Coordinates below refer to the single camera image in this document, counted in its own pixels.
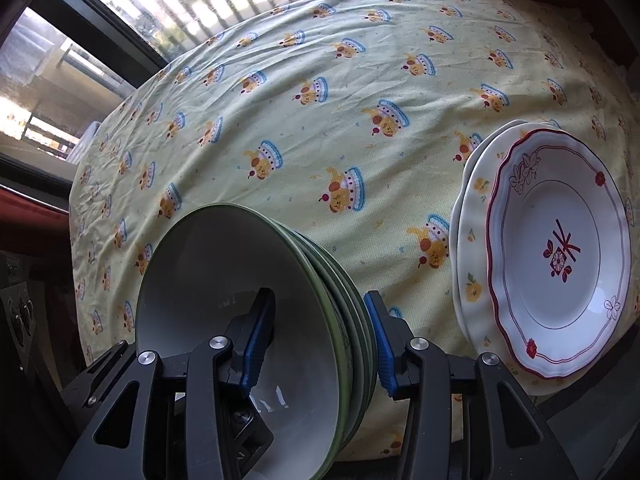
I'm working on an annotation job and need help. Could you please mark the leaf pattern bowl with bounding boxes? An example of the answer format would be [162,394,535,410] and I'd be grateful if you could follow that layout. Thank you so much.
[295,231,376,405]
[277,222,369,448]

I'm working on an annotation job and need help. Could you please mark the yellow flower white plate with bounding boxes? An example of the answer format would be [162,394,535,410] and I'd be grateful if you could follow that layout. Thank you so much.
[449,120,540,364]

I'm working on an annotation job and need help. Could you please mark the red curtain left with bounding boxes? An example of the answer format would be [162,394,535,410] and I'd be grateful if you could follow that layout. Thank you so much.
[0,185,70,238]

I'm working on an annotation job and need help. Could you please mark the red trimmed white plate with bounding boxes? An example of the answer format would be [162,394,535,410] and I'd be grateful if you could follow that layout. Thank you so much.
[485,128,631,379]

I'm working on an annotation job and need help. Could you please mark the white outdoor unit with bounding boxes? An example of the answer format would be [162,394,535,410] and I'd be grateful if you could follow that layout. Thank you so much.
[66,122,101,165]

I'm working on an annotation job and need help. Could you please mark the yellow crown print tablecloth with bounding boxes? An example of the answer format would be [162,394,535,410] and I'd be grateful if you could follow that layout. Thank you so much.
[68,0,640,461]

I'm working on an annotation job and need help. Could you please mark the black window frame post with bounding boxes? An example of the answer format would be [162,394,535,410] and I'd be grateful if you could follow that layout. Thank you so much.
[29,0,167,88]

